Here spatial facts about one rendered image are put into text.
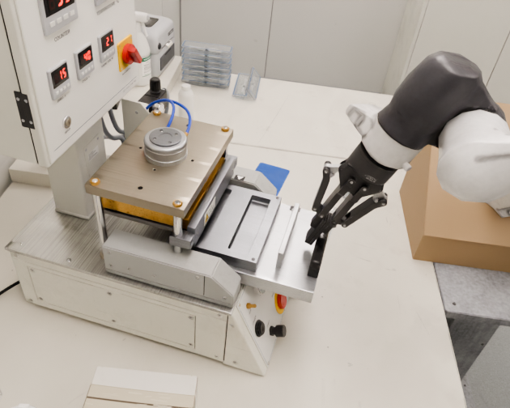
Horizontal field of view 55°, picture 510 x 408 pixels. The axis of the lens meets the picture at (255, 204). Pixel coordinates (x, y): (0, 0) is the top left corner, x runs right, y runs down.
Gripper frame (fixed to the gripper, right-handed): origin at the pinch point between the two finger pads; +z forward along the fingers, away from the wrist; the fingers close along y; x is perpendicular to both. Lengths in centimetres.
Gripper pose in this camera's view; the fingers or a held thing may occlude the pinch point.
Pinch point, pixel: (317, 227)
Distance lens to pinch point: 93.0
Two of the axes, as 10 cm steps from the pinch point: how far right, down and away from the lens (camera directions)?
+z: -4.2, 6.3, 6.6
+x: 2.5, -6.2, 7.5
